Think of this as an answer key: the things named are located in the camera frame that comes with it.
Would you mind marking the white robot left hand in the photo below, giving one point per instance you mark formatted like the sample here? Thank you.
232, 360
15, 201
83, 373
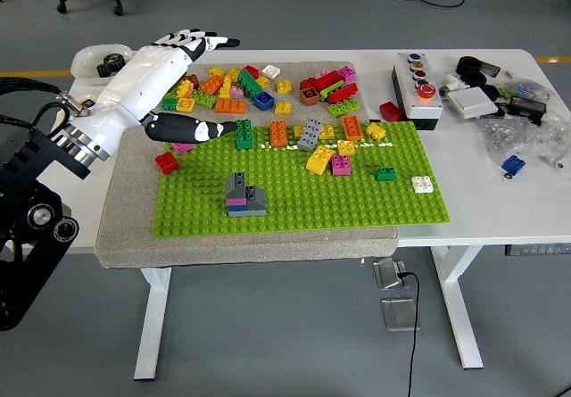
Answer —
134, 85

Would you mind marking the grey sloped toy brick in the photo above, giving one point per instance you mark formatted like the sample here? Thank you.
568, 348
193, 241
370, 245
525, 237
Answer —
256, 200
235, 188

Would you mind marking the pink square toy brick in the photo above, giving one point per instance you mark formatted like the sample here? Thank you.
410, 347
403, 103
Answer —
346, 74
182, 148
341, 166
236, 201

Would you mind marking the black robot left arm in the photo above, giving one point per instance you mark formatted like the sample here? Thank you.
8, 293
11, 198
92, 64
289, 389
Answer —
27, 192

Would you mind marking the small green toy brick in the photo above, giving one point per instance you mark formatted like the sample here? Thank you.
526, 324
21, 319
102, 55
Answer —
385, 174
169, 104

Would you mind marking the yellow and orange brick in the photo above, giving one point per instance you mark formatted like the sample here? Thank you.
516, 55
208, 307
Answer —
186, 89

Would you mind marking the brown toy brick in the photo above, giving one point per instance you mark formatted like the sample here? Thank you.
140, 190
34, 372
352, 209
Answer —
308, 97
192, 79

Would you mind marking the red square toy brick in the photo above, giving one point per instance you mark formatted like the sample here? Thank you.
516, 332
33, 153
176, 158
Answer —
167, 163
306, 83
251, 71
391, 111

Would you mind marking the orange long toy brick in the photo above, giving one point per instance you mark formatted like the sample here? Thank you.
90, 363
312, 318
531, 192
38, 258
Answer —
230, 106
352, 128

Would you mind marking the small pink toy brick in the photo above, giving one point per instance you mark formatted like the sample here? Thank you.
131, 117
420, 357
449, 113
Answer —
322, 73
237, 92

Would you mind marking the green long toy brick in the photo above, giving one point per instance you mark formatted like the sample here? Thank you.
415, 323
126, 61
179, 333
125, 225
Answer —
244, 136
248, 83

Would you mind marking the blue square toy brick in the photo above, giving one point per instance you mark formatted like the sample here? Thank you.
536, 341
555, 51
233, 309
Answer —
513, 164
264, 101
236, 208

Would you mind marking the white square toy brick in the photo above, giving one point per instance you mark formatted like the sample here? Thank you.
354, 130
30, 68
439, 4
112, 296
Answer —
270, 71
422, 184

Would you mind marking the grey flat toy brick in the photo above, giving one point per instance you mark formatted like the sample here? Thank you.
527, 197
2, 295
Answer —
247, 213

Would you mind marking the grey long toy brick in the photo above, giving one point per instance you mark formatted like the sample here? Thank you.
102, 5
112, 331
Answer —
309, 136

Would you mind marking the large red toy brick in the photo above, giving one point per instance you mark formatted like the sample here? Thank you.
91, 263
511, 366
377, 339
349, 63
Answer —
328, 81

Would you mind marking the yellow curved toy brick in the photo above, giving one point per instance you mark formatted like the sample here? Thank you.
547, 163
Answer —
320, 160

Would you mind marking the lime flat toy brick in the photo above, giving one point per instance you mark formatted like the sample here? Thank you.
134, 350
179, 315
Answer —
335, 86

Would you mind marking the red curved toy brick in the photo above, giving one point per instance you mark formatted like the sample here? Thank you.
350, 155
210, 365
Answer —
342, 94

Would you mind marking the lime long toy brick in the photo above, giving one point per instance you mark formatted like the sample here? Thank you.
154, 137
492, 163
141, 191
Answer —
343, 108

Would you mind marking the green baseplate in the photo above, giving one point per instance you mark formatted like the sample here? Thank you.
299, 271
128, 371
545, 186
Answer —
312, 200

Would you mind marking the black gear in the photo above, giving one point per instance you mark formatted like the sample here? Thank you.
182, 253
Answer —
104, 69
115, 60

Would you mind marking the white bowl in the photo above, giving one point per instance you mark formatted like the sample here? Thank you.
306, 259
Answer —
85, 64

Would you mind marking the grey-brown mat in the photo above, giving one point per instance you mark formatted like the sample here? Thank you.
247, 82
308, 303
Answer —
267, 247

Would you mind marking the white table leg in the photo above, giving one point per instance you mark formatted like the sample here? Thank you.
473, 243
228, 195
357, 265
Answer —
154, 325
459, 308

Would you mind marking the push-button control box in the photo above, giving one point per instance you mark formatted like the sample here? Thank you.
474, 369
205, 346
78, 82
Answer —
421, 107

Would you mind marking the white pipe fitting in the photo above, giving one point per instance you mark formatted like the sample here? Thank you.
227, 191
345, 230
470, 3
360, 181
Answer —
451, 84

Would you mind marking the black tape roll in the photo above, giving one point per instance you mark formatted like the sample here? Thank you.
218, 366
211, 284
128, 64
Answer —
479, 80
460, 63

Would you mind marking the small grey black device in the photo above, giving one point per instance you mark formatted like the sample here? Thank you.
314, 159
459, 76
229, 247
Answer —
491, 69

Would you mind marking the green plastic clip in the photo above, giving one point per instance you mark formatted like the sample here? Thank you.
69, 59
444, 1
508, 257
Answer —
504, 92

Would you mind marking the clear bag of screws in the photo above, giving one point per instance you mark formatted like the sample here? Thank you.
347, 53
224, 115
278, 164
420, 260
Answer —
502, 134

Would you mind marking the clear bag blue parts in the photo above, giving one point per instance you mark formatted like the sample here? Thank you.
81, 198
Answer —
526, 88

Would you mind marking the black power adapter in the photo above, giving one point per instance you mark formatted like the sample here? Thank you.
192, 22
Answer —
527, 108

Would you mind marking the clear bag of parts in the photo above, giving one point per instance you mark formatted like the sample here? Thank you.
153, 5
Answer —
555, 143

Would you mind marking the table height control panel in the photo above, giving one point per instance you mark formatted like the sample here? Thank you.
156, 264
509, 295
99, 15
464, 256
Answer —
537, 250

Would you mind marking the white switch panel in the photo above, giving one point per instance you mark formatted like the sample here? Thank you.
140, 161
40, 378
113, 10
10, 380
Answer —
472, 104

